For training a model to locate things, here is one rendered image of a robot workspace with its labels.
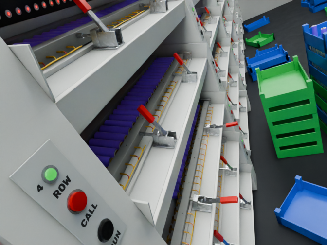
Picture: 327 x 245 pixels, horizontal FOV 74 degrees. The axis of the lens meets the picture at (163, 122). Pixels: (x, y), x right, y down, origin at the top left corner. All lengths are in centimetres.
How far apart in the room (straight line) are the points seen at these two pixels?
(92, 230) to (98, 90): 15
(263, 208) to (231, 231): 44
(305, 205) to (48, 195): 102
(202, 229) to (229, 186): 32
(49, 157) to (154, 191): 18
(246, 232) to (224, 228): 22
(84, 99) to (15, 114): 8
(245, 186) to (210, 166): 45
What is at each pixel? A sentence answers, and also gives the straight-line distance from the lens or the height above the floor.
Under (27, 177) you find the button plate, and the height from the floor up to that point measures 86.
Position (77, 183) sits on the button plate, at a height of 82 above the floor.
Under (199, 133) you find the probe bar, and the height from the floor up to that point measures 55.
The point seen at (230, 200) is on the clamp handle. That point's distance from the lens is 49.
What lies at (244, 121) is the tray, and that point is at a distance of 140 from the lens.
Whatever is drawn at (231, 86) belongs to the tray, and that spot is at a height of 33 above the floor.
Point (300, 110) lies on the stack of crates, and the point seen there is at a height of 27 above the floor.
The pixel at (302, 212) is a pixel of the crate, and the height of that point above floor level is 0.
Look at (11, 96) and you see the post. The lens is 20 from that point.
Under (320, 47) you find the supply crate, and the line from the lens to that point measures 110.
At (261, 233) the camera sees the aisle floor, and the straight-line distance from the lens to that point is 107.
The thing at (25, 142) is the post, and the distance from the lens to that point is 19.
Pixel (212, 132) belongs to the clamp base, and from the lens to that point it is 70.
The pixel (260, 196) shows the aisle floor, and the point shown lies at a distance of 116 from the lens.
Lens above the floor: 92
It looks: 26 degrees down
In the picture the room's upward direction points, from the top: 29 degrees counter-clockwise
